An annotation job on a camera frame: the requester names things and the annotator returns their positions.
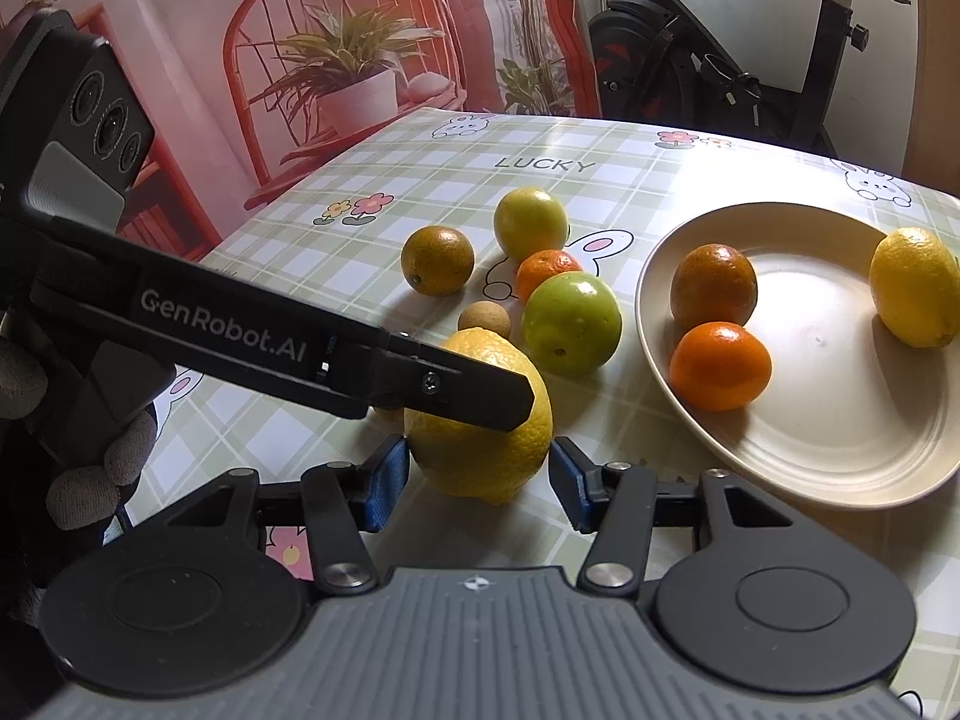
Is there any green orange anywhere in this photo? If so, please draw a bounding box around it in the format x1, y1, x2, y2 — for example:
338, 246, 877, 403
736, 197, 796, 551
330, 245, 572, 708
522, 271, 623, 380

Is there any yellow-green citrus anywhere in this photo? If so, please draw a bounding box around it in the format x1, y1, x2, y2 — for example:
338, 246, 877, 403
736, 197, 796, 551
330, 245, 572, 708
493, 187, 569, 265

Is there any person's left hand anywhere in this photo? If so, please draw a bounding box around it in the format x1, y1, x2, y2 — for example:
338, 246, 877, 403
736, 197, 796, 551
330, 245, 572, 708
0, 334, 160, 535

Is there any checked bunny print tablecloth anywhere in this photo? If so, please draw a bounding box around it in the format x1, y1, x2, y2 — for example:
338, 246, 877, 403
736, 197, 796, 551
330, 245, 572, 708
120, 106, 960, 720

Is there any black exercise bike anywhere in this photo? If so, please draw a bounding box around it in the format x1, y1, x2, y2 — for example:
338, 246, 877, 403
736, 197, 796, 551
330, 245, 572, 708
585, 0, 920, 158

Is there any small orange mandarin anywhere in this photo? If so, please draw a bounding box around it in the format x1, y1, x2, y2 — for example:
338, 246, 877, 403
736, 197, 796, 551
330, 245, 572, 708
514, 249, 584, 305
668, 321, 773, 413

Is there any dark brownish orange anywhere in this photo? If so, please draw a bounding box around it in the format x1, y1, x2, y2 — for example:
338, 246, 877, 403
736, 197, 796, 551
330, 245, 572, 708
670, 243, 758, 332

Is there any yellow lemon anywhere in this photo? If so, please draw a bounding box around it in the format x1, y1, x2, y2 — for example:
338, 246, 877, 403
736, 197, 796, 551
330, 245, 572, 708
403, 328, 554, 506
869, 227, 960, 349

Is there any beige round plate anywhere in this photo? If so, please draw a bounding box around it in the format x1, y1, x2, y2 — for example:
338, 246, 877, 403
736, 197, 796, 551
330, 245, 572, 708
634, 202, 960, 511

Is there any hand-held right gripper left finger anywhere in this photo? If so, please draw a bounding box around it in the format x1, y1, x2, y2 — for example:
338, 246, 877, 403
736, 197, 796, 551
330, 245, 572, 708
161, 435, 412, 596

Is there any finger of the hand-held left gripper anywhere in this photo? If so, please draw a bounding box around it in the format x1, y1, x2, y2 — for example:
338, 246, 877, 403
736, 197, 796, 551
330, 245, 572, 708
328, 328, 536, 434

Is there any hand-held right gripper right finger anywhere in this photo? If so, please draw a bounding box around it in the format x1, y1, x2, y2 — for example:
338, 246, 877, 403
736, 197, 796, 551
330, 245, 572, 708
547, 435, 797, 596

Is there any wooden wardrobe panel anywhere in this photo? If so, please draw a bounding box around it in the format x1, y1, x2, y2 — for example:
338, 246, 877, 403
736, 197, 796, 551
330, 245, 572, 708
900, 0, 960, 188

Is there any printed wall cloth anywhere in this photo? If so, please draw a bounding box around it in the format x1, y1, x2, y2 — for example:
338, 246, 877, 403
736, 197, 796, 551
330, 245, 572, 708
0, 0, 593, 256

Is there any dark green-orange citrus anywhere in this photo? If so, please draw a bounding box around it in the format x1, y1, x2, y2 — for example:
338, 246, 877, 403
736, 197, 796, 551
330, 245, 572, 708
400, 226, 476, 296

